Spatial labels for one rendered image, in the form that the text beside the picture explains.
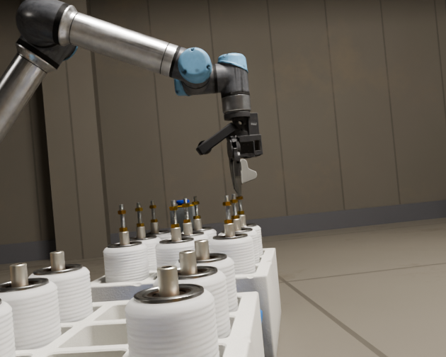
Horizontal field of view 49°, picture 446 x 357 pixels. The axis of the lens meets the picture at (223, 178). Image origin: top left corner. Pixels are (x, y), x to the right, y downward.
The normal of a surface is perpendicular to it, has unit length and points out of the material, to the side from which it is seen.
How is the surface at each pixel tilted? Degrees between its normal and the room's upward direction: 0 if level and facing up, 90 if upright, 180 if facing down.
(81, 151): 90
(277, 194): 90
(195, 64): 90
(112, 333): 90
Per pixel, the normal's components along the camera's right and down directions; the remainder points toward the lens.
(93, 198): 0.11, -0.03
